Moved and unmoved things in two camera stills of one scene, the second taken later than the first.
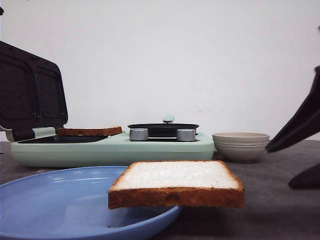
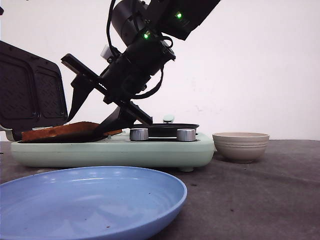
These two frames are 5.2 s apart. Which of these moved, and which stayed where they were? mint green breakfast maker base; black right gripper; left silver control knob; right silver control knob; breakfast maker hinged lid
Moved: black right gripper
Stayed: right silver control knob; breakfast maker hinged lid; left silver control knob; mint green breakfast maker base
